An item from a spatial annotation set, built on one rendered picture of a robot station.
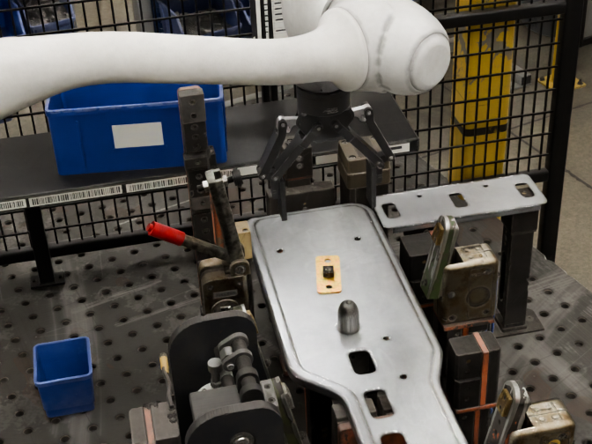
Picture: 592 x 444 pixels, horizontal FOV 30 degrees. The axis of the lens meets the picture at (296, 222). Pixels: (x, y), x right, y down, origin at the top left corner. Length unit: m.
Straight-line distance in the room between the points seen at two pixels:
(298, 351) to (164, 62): 0.50
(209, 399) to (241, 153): 0.78
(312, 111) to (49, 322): 0.86
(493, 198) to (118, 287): 0.79
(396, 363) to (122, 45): 0.60
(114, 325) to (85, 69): 0.93
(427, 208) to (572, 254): 1.68
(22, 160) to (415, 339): 0.83
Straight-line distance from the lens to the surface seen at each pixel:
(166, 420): 1.40
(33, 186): 1.98
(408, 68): 1.30
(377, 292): 1.70
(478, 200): 1.91
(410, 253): 1.81
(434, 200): 1.91
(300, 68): 1.29
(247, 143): 2.03
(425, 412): 1.50
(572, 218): 3.69
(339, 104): 1.53
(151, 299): 2.21
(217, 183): 1.57
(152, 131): 1.94
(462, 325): 1.75
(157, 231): 1.61
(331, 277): 1.72
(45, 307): 2.24
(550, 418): 1.45
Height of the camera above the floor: 2.04
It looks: 34 degrees down
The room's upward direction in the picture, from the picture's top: 3 degrees counter-clockwise
